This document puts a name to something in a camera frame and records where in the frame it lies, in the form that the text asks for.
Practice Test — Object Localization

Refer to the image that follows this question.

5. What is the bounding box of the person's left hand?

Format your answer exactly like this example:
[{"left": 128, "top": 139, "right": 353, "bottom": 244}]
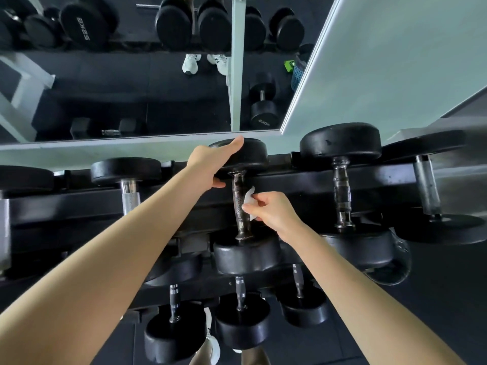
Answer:
[{"left": 186, "top": 135, "right": 245, "bottom": 193}]

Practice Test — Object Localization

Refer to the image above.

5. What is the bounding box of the person's right hand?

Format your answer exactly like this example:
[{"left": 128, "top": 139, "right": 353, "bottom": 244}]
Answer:
[{"left": 241, "top": 191, "right": 305, "bottom": 242}]

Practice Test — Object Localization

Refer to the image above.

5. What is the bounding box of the white wet wipe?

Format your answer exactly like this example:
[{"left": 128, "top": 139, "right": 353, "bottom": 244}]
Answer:
[{"left": 241, "top": 187, "right": 263, "bottom": 222}]

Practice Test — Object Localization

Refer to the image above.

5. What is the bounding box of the large black dumbbell stepped handle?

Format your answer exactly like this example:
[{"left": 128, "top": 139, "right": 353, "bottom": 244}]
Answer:
[{"left": 208, "top": 137, "right": 283, "bottom": 276}]

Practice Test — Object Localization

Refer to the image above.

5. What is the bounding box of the black dumbbell thick chrome handle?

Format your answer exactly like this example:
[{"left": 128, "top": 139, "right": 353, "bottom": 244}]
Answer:
[
  {"left": 0, "top": 165, "right": 55, "bottom": 278},
  {"left": 90, "top": 157, "right": 203, "bottom": 287}
]

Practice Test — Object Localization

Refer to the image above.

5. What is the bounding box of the row dumbbell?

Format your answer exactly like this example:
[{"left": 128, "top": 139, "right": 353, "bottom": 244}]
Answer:
[{"left": 299, "top": 122, "right": 397, "bottom": 271}]

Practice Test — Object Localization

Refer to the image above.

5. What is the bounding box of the small end dumbbell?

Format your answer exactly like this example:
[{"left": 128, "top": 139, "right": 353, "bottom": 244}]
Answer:
[{"left": 380, "top": 129, "right": 487, "bottom": 246}]

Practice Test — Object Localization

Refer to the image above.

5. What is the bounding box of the person's left forearm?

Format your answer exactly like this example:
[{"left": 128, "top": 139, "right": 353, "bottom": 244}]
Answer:
[{"left": 0, "top": 167, "right": 208, "bottom": 365}]

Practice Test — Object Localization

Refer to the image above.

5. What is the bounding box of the person's right forearm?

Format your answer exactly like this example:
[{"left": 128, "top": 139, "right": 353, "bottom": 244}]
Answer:
[{"left": 281, "top": 222, "right": 467, "bottom": 365}]

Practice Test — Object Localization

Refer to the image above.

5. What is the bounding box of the black dumbbell rack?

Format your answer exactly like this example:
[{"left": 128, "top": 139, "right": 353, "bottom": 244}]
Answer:
[{"left": 0, "top": 148, "right": 487, "bottom": 323}]

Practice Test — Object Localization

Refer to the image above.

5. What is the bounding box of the person's right leg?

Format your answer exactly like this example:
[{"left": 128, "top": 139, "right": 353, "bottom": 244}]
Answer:
[{"left": 241, "top": 345, "right": 271, "bottom": 365}]

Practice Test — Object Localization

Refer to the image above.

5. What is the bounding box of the person's left white sneaker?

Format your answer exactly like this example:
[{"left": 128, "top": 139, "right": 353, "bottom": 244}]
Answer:
[{"left": 203, "top": 307, "right": 221, "bottom": 365}]

